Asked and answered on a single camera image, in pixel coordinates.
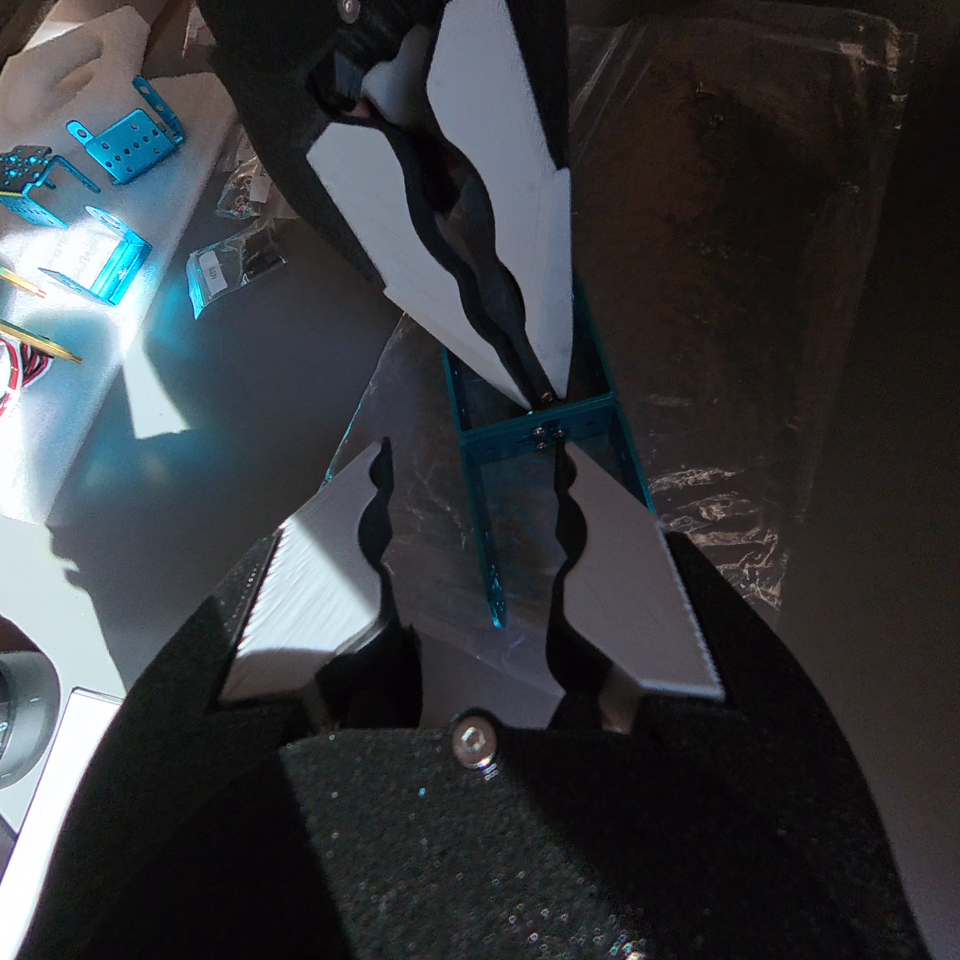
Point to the small clear parts bag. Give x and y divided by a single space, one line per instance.
237 273
248 188

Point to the blue perforated metal bracket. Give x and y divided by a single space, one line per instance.
128 135

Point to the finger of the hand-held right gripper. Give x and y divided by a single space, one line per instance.
518 165
405 240

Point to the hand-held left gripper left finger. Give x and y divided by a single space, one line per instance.
308 593

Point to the brass standoff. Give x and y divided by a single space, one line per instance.
21 279
45 341

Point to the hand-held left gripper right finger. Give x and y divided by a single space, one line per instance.
638 600

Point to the printed instruction manual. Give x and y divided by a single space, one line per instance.
68 765

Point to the blue metal bracket assembly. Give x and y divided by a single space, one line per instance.
518 465

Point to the blue metal servo bracket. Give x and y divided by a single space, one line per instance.
38 180

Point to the small blue metal bracket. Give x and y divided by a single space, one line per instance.
98 258

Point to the clear plastic bag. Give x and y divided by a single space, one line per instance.
750 225

